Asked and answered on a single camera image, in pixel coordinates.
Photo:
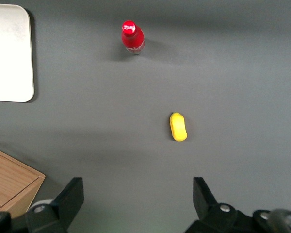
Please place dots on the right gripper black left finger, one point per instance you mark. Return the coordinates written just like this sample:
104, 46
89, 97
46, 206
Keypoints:
63, 208

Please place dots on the wooden two-drawer cabinet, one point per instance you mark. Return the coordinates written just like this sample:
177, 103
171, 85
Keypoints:
12, 179

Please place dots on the white rectangular tray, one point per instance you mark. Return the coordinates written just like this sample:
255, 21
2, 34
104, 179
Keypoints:
9, 53

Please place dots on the red coke bottle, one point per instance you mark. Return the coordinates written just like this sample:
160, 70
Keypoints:
133, 38

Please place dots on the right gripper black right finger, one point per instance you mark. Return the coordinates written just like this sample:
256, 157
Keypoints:
208, 213

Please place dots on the yellow lemon toy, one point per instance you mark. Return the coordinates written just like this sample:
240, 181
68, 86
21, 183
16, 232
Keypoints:
178, 127

